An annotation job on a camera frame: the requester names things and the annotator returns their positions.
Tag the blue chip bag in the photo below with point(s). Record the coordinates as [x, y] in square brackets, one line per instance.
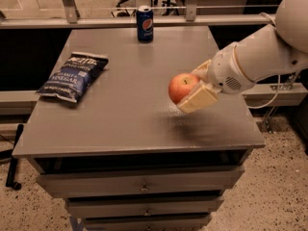
[72, 80]

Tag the bottom grey drawer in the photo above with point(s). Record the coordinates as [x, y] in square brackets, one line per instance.
[153, 223]

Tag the black pole on floor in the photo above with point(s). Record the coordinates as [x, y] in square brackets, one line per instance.
[10, 182]

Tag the grey metal railing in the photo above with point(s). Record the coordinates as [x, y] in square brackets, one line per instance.
[40, 14]

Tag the top grey drawer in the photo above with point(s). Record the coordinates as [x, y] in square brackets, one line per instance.
[169, 180]

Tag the grey drawer cabinet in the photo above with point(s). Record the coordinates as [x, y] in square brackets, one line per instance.
[126, 120]

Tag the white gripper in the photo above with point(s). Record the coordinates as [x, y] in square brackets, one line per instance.
[225, 68]

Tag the blue pepsi can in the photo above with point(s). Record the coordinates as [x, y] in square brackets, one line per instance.
[144, 16]

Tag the grey drawer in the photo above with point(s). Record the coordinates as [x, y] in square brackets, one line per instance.
[169, 180]
[145, 207]
[153, 223]

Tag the red apple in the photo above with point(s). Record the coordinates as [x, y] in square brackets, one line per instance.
[181, 85]

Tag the middle grey drawer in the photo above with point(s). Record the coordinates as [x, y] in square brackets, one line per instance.
[145, 207]

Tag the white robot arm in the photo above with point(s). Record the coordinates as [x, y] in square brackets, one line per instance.
[276, 49]

